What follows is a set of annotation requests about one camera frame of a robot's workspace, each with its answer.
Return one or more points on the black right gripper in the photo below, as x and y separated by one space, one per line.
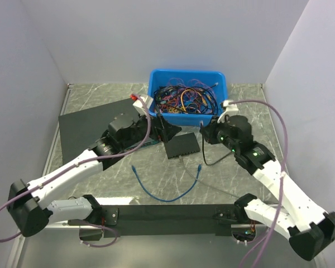
210 129

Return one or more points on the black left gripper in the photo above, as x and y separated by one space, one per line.
162 130

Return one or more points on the small black network switch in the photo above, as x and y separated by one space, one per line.
182 145

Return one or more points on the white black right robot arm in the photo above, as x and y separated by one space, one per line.
307 226

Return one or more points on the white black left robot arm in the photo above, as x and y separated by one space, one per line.
35 204

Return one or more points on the blue plastic bin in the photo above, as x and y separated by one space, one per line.
187 97

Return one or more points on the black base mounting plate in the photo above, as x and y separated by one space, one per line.
139 220

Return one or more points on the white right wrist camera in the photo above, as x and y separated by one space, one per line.
228 107

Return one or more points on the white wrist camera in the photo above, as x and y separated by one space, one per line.
228 107
142 103

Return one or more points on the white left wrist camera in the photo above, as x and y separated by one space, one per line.
142 103

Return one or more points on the large black network switch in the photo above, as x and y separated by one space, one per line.
80 129

